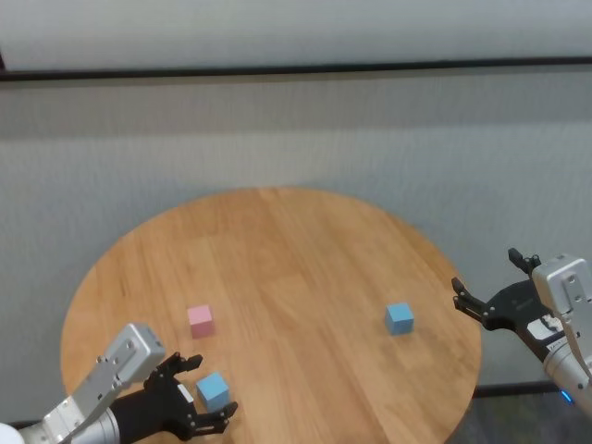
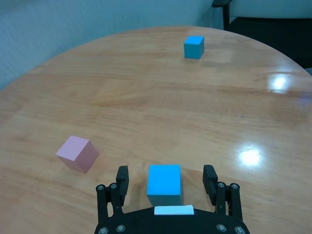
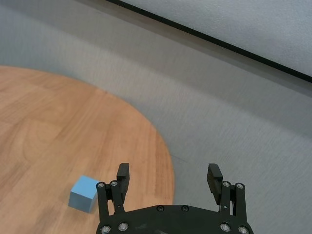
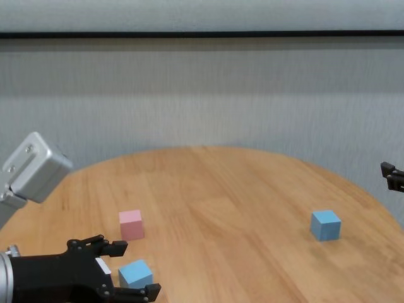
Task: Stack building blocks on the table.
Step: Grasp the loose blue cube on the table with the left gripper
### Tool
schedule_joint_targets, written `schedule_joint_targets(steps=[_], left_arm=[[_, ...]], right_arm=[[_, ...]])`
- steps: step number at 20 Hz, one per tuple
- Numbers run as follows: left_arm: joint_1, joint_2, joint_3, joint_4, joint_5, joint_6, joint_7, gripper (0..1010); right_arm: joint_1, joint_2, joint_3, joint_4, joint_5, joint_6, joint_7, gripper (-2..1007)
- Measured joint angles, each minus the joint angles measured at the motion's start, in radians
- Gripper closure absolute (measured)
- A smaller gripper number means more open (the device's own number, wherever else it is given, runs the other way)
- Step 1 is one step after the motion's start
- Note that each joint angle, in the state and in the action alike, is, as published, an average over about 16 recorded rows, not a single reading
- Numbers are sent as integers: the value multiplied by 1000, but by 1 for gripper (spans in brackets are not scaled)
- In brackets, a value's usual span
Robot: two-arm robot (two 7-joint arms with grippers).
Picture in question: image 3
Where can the blue wooden cube block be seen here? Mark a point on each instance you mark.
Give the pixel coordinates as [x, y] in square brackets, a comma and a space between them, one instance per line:
[81, 195]

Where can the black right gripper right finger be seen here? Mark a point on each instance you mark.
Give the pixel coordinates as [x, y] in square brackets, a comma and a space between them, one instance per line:
[215, 182]

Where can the black wall rail strip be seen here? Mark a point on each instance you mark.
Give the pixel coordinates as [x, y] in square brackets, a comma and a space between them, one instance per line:
[219, 42]

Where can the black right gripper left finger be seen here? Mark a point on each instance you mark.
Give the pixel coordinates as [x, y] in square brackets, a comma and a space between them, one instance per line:
[122, 185]

